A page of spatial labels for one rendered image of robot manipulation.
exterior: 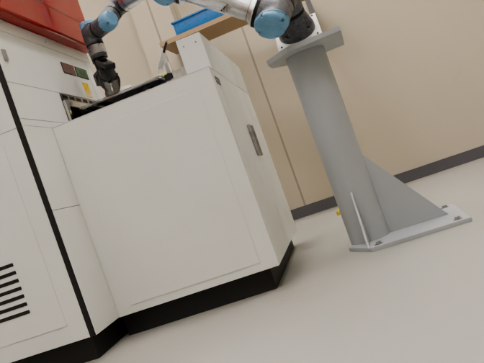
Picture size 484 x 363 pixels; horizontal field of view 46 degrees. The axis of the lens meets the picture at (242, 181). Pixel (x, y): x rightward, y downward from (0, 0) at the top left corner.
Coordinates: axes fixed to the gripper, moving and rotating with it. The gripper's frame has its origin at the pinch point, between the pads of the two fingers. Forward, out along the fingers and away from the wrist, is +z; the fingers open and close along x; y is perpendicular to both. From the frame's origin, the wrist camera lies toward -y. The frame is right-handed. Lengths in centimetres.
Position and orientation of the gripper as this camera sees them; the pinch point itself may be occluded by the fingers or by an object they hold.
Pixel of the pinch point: (116, 98)
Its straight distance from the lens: 250.0
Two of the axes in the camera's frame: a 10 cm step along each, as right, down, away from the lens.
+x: -8.1, 2.8, -5.2
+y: -4.9, 1.8, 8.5
